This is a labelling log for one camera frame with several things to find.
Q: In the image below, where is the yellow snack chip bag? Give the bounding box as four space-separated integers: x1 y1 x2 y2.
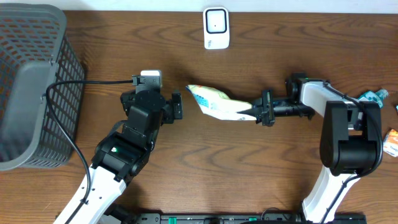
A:
186 85 256 121

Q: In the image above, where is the teal mouthwash bottle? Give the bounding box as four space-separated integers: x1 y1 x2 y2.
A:
358 88 389 108

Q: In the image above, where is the small orange snack packet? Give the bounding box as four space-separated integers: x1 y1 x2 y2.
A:
383 129 398 157

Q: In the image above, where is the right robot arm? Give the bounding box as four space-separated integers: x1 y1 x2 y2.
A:
242 72 383 223

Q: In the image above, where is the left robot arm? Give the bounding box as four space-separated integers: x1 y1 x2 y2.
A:
55 85 183 223

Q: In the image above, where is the white barcode scanner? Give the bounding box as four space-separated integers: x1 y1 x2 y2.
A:
203 7 230 50

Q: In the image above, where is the grey plastic mesh basket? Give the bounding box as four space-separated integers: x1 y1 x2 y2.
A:
1 3 85 170

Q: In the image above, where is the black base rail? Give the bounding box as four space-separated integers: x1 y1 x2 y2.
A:
133 212 368 224

